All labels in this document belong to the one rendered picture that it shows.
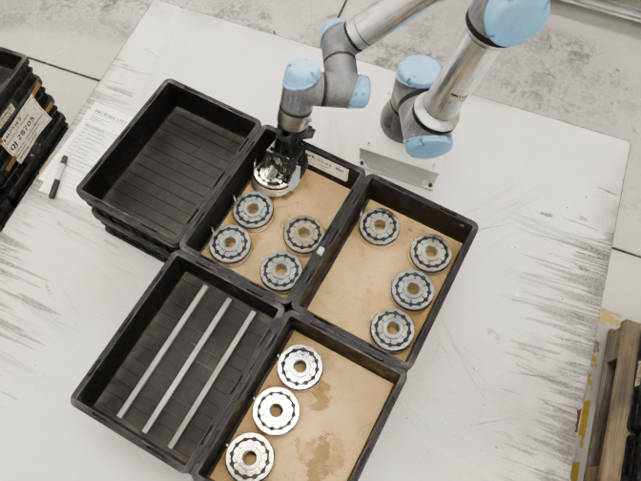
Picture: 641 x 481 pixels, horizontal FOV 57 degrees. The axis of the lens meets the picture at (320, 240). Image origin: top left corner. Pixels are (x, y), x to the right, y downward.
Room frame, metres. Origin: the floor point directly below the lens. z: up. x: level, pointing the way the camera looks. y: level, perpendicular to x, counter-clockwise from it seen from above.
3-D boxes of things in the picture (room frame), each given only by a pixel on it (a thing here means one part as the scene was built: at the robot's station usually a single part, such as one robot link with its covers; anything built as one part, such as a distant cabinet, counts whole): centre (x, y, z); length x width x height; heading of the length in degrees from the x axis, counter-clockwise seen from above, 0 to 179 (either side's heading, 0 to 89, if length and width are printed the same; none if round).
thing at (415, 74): (0.99, -0.24, 0.97); 0.13 x 0.12 x 0.14; 7
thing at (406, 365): (0.51, -0.16, 0.92); 0.40 x 0.30 x 0.02; 153
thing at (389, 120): (1.00, -0.23, 0.85); 0.15 x 0.15 x 0.10
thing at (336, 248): (0.51, -0.16, 0.87); 0.40 x 0.30 x 0.11; 153
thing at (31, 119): (1.19, 1.07, 0.41); 0.31 x 0.02 x 0.16; 161
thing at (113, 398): (0.29, 0.29, 0.87); 0.40 x 0.30 x 0.11; 153
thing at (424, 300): (0.47, -0.22, 0.86); 0.10 x 0.10 x 0.01
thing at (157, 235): (0.78, 0.38, 0.92); 0.40 x 0.30 x 0.02; 153
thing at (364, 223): (0.64, -0.15, 0.86); 0.10 x 0.10 x 0.01
